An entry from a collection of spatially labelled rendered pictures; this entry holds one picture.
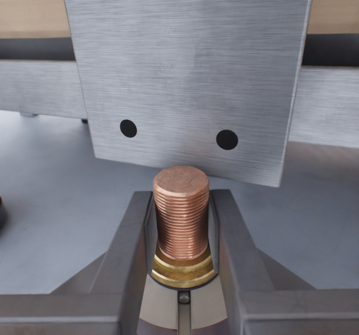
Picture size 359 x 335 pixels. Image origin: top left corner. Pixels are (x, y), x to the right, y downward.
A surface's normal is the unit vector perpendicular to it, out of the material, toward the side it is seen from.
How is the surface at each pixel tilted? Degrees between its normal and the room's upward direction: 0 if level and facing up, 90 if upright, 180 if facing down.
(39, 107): 90
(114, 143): 90
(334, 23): 90
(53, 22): 90
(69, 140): 180
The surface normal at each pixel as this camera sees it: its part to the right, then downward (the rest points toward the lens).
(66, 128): -0.03, -0.89
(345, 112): -0.35, 0.44
